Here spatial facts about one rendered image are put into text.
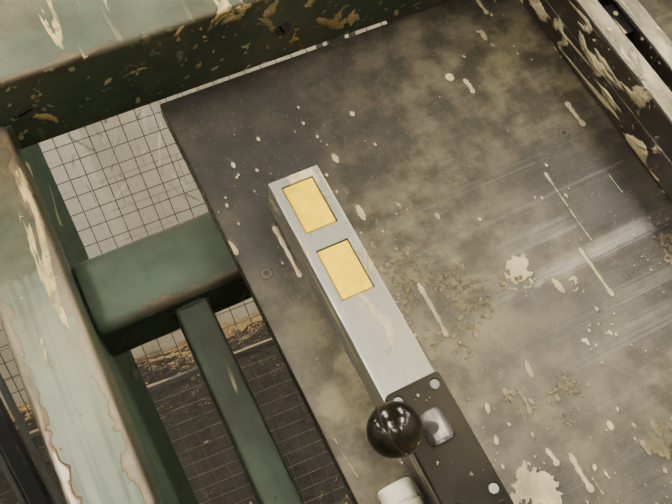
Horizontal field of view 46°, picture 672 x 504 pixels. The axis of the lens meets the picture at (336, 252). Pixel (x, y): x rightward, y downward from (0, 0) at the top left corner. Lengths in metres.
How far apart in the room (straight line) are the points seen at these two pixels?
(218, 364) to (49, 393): 0.17
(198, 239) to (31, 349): 0.20
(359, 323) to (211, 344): 0.16
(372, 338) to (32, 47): 0.39
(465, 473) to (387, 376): 0.10
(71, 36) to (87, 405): 0.32
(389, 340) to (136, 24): 0.36
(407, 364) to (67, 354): 0.27
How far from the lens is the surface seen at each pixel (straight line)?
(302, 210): 0.71
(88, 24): 0.76
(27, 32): 0.77
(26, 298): 0.69
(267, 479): 0.73
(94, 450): 0.64
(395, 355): 0.66
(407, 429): 0.52
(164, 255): 0.78
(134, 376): 1.36
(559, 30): 0.90
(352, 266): 0.69
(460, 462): 0.64
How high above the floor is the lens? 1.78
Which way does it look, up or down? 17 degrees down
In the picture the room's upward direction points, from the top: 19 degrees counter-clockwise
